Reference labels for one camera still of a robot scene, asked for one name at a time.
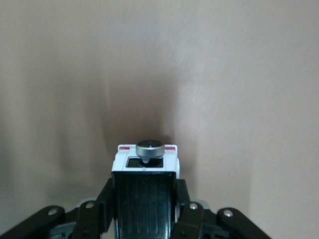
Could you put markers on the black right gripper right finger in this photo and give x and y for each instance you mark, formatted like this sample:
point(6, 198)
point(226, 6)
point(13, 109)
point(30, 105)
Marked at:
point(192, 219)

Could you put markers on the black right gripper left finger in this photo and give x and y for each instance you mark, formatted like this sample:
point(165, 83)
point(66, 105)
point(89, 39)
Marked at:
point(87, 219)

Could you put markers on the white jeep toy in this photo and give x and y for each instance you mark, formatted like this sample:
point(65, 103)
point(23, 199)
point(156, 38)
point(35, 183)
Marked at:
point(145, 199)

